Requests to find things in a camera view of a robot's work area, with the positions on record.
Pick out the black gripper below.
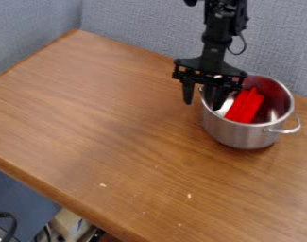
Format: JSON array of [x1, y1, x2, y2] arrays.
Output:
[[172, 43, 248, 111]]

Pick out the red plastic block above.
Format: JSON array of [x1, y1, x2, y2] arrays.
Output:
[[224, 87, 264, 124]]

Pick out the stainless steel pot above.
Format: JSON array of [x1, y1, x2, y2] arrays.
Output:
[[200, 76, 302, 149]]

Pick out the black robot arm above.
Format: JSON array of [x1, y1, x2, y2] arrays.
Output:
[[172, 0, 248, 111]]

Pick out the beige box under table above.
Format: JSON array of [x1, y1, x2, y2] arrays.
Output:
[[50, 208, 94, 242]]

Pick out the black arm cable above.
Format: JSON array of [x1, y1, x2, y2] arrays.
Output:
[[224, 31, 248, 57]]

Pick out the black cables under table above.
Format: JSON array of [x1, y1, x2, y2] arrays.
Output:
[[34, 221, 54, 242]]

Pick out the black looped cable on floor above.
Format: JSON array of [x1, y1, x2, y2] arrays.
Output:
[[0, 211, 19, 242]]

